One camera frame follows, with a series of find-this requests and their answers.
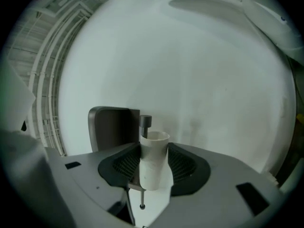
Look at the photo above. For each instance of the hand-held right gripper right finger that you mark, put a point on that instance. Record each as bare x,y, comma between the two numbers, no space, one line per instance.
213,174

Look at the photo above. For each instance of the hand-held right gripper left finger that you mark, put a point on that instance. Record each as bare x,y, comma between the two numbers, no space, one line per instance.
85,174

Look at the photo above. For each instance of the dark grey toilet paper holder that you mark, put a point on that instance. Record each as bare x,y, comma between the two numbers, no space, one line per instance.
111,127

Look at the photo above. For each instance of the white toilet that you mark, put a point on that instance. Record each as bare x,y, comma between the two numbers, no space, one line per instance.
213,13

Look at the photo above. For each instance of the bundle of white pipes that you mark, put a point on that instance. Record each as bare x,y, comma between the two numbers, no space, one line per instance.
40,79

